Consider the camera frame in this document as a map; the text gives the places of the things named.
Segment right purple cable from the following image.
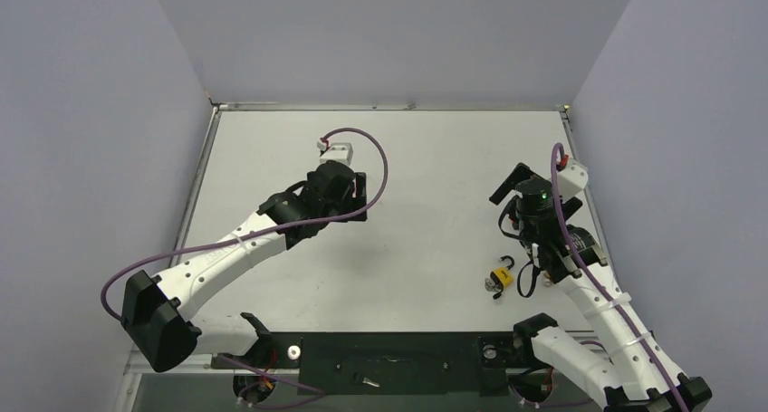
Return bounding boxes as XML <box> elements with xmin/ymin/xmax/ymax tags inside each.
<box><xmin>550</xmin><ymin>142</ymin><xmax>691</xmax><ymax>412</ymax></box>

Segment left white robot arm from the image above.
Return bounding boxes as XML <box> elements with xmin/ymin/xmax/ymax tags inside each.
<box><xmin>120</xmin><ymin>161</ymin><xmax>367</xmax><ymax>372</ymax></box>

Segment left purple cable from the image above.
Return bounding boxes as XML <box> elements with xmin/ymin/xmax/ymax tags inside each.
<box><xmin>100</xmin><ymin>127</ymin><xmax>390</xmax><ymax>323</ymax></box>

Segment purple cable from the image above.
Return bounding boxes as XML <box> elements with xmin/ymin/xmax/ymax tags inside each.
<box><xmin>100</xmin><ymin>127</ymin><xmax>390</xmax><ymax>323</ymax></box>
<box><xmin>550</xmin><ymin>142</ymin><xmax>691</xmax><ymax>412</ymax></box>

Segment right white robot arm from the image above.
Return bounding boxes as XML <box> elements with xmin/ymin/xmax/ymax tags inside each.
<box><xmin>489</xmin><ymin>158</ymin><xmax>713</xmax><ymax>411</ymax></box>

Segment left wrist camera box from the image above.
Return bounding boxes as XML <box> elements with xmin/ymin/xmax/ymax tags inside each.
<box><xmin>319</xmin><ymin>142</ymin><xmax>353</xmax><ymax>167</ymax></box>

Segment yellow padlock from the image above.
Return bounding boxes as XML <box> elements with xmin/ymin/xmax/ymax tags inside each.
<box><xmin>484</xmin><ymin>255</ymin><xmax>515</xmax><ymax>300</ymax></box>

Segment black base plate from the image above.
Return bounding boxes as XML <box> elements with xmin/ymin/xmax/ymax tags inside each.
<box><xmin>239</xmin><ymin>331</ymin><xmax>545</xmax><ymax>397</ymax></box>

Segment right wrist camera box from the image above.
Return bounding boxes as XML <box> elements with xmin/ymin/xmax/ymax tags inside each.
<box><xmin>556</xmin><ymin>158</ymin><xmax>589</xmax><ymax>201</ymax></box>

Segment aluminium table edge rail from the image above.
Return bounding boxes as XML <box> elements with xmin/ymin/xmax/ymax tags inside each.
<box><xmin>173</xmin><ymin>105</ymin><xmax>221</xmax><ymax>251</ymax></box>

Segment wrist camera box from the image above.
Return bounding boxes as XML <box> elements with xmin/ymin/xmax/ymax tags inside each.
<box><xmin>556</xmin><ymin>158</ymin><xmax>589</xmax><ymax>201</ymax></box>
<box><xmin>319</xmin><ymin>142</ymin><xmax>353</xmax><ymax>167</ymax></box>

